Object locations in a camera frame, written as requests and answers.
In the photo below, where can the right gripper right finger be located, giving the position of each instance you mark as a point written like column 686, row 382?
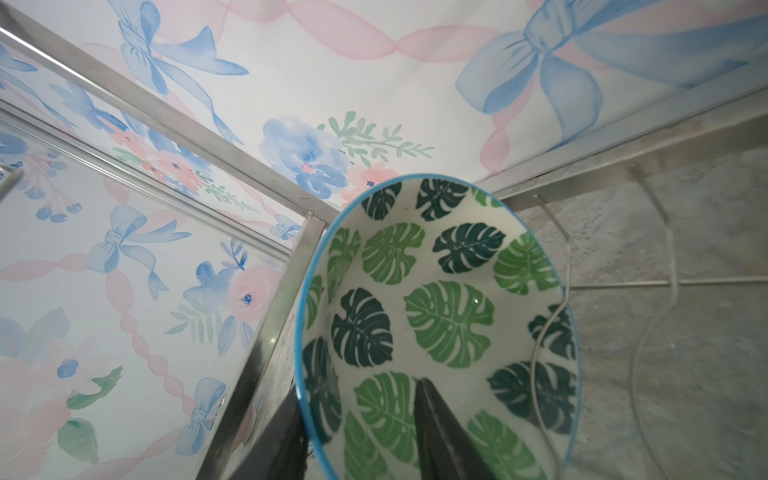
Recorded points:
column 445, row 450

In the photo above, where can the stainless steel dish rack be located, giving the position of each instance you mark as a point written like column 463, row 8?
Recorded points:
column 337, row 206

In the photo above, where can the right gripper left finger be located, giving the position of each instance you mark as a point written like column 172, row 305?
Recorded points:
column 281, row 451

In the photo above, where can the green monstera leaf bowl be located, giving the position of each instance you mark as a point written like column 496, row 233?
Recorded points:
column 426, row 276

